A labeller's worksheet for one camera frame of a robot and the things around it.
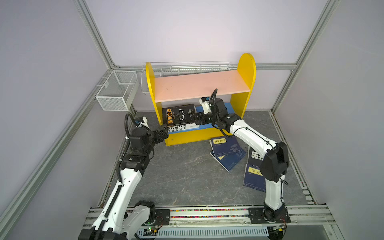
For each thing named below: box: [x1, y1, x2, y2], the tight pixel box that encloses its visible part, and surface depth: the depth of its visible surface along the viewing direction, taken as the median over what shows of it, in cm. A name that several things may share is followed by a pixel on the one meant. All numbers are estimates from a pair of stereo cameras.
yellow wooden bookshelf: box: [145, 53, 257, 146], surface depth 78 cm
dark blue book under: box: [209, 149, 247, 172], surface depth 94 cm
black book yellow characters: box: [162, 103, 196, 126], surface depth 93 cm
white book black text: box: [167, 123, 200, 133], surface depth 91 cm
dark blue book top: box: [209, 135, 243, 157], surface depth 98 cm
